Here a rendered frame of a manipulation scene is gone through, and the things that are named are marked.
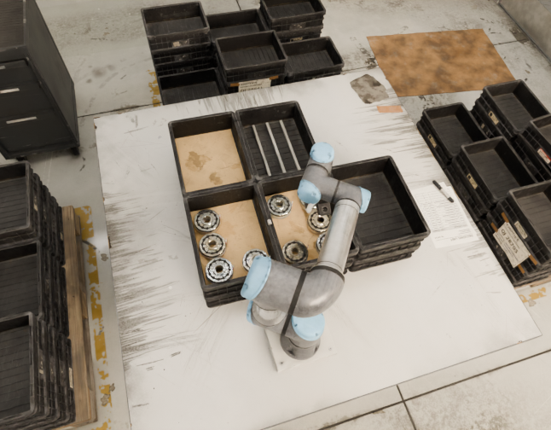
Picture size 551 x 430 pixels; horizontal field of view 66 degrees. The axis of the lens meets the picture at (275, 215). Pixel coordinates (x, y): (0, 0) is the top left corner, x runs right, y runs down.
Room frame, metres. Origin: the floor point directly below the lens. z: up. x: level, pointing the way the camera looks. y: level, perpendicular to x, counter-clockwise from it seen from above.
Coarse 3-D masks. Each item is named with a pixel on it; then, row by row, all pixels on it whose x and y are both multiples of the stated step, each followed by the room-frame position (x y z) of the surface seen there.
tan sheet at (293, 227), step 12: (288, 192) 1.00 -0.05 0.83; (288, 216) 0.88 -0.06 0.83; (300, 216) 0.89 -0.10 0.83; (276, 228) 0.82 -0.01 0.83; (288, 228) 0.83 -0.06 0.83; (300, 228) 0.83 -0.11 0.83; (288, 240) 0.77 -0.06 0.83; (300, 240) 0.78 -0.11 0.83; (312, 240) 0.79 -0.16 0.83; (312, 252) 0.73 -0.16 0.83
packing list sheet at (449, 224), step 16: (416, 192) 1.17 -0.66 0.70; (432, 192) 1.18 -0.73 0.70; (448, 192) 1.19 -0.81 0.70; (432, 208) 1.08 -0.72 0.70; (448, 208) 1.09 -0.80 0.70; (432, 224) 1.00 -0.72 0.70; (448, 224) 1.01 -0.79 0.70; (464, 224) 1.01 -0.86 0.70; (432, 240) 0.92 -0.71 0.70; (448, 240) 0.93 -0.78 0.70; (464, 240) 0.93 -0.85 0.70
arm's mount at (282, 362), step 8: (264, 328) 0.44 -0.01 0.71; (272, 336) 0.41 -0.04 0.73; (280, 336) 0.41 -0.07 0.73; (328, 336) 0.44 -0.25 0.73; (272, 344) 0.38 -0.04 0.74; (280, 344) 0.38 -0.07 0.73; (320, 344) 0.40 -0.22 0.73; (328, 344) 0.41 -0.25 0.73; (272, 352) 0.35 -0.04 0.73; (280, 352) 0.35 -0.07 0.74; (320, 352) 0.37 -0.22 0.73; (328, 352) 0.37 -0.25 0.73; (336, 352) 0.38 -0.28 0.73; (280, 360) 0.33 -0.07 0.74; (288, 360) 0.33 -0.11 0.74; (296, 360) 0.33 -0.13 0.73; (304, 360) 0.34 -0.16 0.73; (312, 360) 0.34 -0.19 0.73; (280, 368) 0.30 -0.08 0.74; (288, 368) 0.30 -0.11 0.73
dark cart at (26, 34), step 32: (0, 0) 2.03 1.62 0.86; (32, 0) 2.16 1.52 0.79; (0, 32) 1.77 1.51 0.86; (32, 32) 1.87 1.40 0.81; (0, 64) 1.60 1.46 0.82; (32, 64) 1.65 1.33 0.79; (64, 64) 2.18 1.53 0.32; (0, 96) 1.57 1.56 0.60; (32, 96) 1.63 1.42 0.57; (64, 96) 1.85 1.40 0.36; (0, 128) 1.53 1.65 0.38; (32, 128) 1.59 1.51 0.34; (64, 128) 1.66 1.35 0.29
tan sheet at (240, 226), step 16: (208, 208) 0.88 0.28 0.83; (224, 208) 0.89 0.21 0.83; (240, 208) 0.90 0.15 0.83; (224, 224) 0.81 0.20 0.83; (240, 224) 0.82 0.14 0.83; (256, 224) 0.83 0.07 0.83; (240, 240) 0.75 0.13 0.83; (256, 240) 0.76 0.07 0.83; (224, 256) 0.67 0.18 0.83; (240, 256) 0.68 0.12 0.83; (240, 272) 0.61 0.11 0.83
